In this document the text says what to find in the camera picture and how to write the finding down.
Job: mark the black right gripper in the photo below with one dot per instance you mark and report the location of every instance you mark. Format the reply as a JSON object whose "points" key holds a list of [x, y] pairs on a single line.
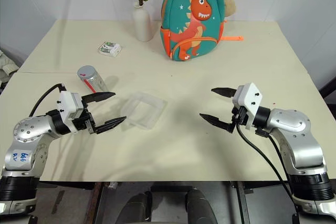
{"points": [[238, 115]]}

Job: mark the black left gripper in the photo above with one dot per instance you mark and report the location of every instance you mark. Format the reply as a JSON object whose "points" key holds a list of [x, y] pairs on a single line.
{"points": [[84, 122]]}

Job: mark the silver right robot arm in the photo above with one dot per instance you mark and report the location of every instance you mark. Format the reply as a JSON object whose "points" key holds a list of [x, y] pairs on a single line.
{"points": [[299, 140]]}

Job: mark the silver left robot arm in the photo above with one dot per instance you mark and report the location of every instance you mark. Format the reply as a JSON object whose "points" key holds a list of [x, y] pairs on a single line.
{"points": [[29, 129]]}

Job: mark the clear plastic jar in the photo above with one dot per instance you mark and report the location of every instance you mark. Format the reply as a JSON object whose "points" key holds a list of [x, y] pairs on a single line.
{"points": [[92, 78]]}

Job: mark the clear square plastic container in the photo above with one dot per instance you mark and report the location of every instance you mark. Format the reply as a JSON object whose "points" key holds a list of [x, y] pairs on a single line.
{"points": [[144, 109]]}

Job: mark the white battery charger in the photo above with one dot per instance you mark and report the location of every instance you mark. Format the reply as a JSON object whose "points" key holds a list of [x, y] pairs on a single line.
{"points": [[110, 48]]}

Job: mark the green dinosaur backpack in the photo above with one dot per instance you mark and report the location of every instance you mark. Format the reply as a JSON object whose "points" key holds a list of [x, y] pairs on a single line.
{"points": [[193, 16]]}

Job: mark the white ceramic vase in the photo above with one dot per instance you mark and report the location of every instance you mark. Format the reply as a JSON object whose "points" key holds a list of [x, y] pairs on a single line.
{"points": [[142, 23]]}

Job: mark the dark rounded right shape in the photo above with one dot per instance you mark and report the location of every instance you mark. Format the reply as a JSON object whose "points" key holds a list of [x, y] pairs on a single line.
{"points": [[200, 205]]}

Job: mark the dark rounded shape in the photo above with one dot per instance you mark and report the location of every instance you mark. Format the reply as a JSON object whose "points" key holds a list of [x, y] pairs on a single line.
{"points": [[136, 208], [200, 205]]}

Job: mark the beige plush toy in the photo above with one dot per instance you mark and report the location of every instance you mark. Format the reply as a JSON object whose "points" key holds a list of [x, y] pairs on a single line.
{"points": [[230, 5]]}

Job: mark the dark rounded left shape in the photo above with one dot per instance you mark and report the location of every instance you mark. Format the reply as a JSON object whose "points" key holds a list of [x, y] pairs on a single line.
{"points": [[136, 208]]}

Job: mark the beige cloth bundle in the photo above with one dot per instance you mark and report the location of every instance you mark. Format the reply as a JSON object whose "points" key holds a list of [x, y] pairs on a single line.
{"points": [[5, 69]]}

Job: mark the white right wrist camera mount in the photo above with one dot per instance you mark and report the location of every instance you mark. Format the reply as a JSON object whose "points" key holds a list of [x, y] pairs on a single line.
{"points": [[248, 100]]}

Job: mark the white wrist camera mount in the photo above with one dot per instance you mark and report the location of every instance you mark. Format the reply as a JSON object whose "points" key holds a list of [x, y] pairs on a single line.
{"points": [[248, 100], [68, 104]]}

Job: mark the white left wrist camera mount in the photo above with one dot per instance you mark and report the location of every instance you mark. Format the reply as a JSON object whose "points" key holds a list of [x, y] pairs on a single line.
{"points": [[68, 104]]}

